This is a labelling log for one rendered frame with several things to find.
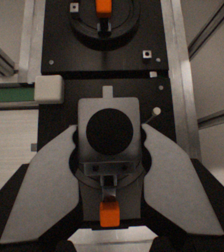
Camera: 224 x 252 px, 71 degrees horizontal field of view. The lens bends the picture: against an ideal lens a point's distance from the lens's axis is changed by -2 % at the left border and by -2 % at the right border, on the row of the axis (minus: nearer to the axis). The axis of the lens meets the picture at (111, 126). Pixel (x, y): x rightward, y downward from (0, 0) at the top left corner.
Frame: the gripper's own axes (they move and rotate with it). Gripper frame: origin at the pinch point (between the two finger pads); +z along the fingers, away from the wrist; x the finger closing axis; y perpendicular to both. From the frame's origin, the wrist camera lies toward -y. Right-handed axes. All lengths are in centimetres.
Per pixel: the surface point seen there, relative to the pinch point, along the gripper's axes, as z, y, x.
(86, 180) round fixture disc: 6.2, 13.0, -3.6
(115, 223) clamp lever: -1.8, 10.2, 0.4
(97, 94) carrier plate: 16.9, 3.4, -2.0
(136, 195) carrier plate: 5.9, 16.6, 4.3
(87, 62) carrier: 21.0, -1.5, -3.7
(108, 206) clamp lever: -0.7, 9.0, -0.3
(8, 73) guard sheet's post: 19.6, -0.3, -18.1
